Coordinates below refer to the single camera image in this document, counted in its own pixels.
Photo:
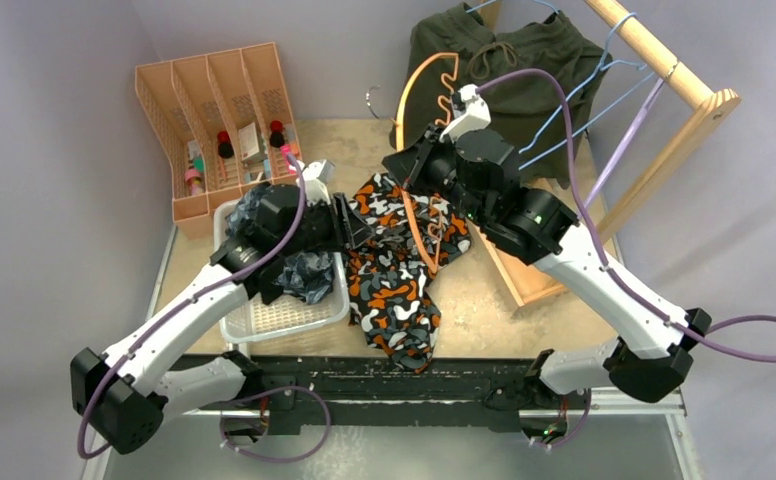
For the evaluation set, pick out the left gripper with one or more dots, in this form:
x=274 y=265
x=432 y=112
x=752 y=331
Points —
x=341 y=218

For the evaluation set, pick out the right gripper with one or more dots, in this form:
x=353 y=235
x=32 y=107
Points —
x=415 y=161

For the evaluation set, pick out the orange camouflage shorts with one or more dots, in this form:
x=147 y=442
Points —
x=388 y=284

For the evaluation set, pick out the dark leaf print shorts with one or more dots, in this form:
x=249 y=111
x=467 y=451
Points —
x=307 y=276

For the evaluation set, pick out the orange hanger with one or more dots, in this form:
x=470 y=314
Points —
x=427 y=225

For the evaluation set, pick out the white plastic basket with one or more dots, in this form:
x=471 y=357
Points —
x=254 y=321

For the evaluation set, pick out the lilac plastic hanger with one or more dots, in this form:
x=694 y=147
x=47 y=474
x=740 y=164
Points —
x=626 y=139

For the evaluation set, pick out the peach plastic desk organizer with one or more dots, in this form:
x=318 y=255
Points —
x=196 y=105

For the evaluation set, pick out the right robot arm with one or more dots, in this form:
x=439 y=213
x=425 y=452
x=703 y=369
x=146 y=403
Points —
x=649 y=356

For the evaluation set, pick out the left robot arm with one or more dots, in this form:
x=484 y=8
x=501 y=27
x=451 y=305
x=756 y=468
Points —
x=128 y=391

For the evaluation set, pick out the olive green shorts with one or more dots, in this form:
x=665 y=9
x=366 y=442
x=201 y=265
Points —
x=523 y=111

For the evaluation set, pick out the red black marker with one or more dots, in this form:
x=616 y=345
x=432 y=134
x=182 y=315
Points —
x=277 y=137

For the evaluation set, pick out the white medicine box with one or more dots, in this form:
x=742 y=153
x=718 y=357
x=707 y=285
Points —
x=251 y=144

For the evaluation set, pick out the pink small bottle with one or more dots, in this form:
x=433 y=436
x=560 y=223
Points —
x=194 y=181

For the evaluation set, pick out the wooden clothes rack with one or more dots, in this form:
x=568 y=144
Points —
x=708 y=108

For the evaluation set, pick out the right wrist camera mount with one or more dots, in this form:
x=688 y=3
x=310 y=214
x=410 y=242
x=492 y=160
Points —
x=470 y=112

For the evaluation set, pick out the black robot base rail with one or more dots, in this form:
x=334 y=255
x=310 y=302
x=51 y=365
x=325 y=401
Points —
x=297 y=391

